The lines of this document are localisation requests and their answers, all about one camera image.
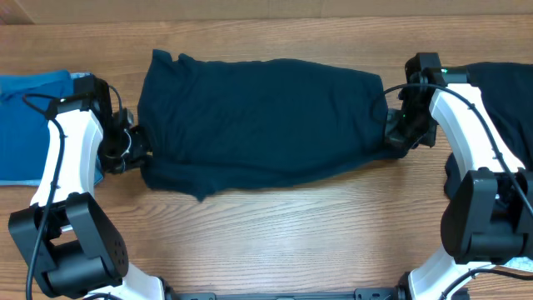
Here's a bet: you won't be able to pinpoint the dark navy t-shirt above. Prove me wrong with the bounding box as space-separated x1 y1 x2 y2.
137 50 404 200

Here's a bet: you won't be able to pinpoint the dark navy garment pile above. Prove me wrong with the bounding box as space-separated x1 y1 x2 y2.
431 62 532 198

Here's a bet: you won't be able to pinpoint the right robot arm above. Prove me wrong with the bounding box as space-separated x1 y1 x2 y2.
354 52 532 299

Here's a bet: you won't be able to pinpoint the folded light blue jeans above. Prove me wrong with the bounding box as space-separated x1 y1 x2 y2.
22 75 102 192

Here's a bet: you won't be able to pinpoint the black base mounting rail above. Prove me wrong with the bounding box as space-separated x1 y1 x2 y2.
170 287 406 300

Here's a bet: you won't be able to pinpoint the folded blue t-shirt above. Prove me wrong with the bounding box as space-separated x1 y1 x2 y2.
1 70 73 186

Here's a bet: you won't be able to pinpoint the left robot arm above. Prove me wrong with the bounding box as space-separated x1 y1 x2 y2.
8 75 177 299

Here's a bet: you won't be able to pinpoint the light denim garment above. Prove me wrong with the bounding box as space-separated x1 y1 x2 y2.
504 257 533 273

